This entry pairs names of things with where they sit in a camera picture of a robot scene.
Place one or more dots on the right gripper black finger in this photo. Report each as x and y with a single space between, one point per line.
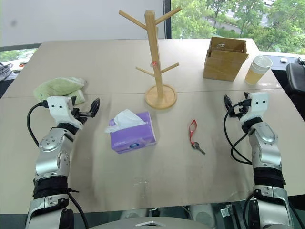
246 95
227 102

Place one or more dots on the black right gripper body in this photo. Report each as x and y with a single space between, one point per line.
241 107

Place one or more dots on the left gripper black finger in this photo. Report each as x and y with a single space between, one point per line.
94 106
73 100

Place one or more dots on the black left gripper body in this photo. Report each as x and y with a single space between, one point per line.
82 114

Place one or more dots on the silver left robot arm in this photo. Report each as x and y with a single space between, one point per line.
50 143

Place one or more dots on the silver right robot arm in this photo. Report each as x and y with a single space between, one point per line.
267 148

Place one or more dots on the paper cup with clear lid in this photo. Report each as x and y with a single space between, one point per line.
255 76

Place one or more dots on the green folded towel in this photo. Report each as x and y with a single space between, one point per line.
57 87

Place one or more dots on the open brown cardboard box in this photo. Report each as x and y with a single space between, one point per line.
221 69

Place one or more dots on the white paper tissue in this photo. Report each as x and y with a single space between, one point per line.
126 118

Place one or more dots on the small white mouse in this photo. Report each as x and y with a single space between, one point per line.
283 60

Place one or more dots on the purple tissue box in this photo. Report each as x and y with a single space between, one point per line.
133 140

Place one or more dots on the black office chair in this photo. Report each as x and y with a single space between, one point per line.
295 76

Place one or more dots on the white flat desk object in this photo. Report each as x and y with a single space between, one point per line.
19 67

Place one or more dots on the dark desk object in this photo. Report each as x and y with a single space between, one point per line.
301 60

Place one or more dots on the small red round sticker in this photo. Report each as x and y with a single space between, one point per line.
155 63

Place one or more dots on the wooden tree rack stand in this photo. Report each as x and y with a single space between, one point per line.
152 47

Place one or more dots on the silver robot torso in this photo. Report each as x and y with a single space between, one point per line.
155 223

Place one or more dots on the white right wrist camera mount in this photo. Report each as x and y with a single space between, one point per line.
258 107

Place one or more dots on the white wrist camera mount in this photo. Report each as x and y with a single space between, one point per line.
58 112
258 107

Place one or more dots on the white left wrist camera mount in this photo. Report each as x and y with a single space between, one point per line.
58 112

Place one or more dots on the black window frame post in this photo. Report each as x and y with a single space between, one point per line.
168 19

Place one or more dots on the silver metal bracket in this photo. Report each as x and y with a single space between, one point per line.
226 211

